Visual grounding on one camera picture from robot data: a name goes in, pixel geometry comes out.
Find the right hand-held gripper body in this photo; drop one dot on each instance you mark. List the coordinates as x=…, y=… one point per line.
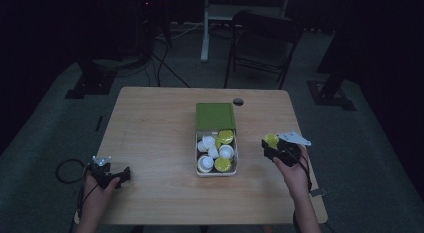
x=288, y=153

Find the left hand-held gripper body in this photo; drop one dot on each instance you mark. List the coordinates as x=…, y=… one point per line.
x=101, y=175

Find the yellow-lid coffee capsule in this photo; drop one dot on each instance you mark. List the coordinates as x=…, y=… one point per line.
x=271, y=140

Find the pile of white coffee capsules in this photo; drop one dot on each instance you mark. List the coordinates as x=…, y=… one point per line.
x=213, y=151

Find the green box with lid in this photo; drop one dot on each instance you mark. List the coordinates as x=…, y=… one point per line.
x=216, y=173

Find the person's left hand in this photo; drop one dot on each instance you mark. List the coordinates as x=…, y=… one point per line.
x=98, y=194

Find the person's right hand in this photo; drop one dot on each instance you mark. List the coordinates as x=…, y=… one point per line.
x=295, y=178

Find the black table grommet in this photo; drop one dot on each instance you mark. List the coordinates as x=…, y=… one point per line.
x=238, y=102

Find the black marker pen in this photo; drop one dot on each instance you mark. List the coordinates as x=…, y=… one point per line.
x=99, y=123

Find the black stand with flat base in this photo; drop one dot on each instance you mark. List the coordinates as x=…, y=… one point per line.
x=330, y=96
x=90, y=86

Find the black folding chair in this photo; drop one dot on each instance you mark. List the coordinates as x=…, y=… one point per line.
x=266, y=43

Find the dark equipment tower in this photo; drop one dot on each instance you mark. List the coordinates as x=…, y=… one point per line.
x=145, y=26

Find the white desk frame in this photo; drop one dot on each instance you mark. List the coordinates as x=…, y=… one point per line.
x=205, y=43

